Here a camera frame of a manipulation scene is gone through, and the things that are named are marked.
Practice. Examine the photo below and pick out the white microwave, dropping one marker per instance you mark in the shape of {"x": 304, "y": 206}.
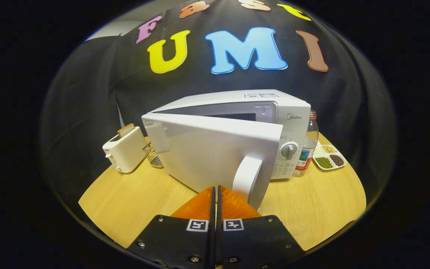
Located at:
{"x": 207, "y": 149}

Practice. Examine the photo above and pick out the toast slice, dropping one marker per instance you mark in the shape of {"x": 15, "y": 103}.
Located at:
{"x": 125, "y": 130}

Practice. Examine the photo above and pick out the white toaster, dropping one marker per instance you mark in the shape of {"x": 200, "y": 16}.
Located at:
{"x": 127, "y": 151}

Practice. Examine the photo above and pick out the clear bottle with red label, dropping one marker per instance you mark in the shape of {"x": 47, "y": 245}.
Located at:
{"x": 306, "y": 153}

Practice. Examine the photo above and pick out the white divided dish of beans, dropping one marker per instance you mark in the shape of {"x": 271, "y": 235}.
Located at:
{"x": 329, "y": 160}

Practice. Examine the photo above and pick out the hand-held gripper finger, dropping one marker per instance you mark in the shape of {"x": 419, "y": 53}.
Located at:
{"x": 212, "y": 243}
{"x": 219, "y": 243}

